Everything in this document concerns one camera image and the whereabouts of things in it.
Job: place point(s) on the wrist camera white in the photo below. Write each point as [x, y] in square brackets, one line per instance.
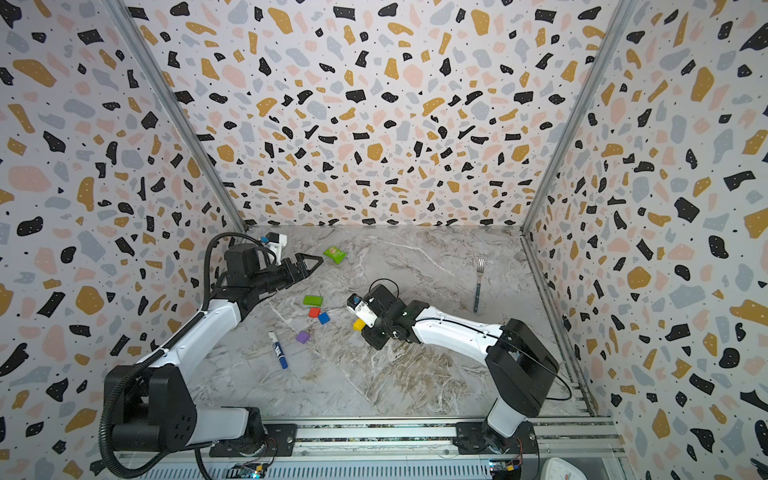
[275, 243]
[360, 308]

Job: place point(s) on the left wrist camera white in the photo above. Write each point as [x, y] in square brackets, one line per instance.
[275, 243]

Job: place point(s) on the dark green block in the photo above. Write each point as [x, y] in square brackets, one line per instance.
[313, 301]

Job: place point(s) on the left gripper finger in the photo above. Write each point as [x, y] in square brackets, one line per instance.
[305, 263]
[299, 271]

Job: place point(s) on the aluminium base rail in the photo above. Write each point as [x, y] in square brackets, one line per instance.
[423, 448]

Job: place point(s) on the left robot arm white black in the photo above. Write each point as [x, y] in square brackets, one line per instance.
[148, 406]

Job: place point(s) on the blue marker pen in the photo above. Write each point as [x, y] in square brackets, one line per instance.
[278, 350]

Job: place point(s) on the purple cube block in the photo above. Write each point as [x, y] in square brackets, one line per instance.
[302, 337]

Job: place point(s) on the yellow arch block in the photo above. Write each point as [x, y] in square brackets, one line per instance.
[359, 324]

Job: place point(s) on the white object bottom right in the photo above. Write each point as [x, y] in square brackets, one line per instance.
[560, 469]

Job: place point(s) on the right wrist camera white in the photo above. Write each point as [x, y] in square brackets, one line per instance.
[360, 308]

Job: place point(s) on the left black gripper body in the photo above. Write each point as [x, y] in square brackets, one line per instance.
[271, 279]

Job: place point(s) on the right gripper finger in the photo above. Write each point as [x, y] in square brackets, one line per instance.
[380, 295]
[375, 338]

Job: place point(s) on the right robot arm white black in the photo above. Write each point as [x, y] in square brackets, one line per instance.
[521, 367]

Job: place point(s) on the green snack packet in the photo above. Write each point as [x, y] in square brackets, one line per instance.
[336, 254]

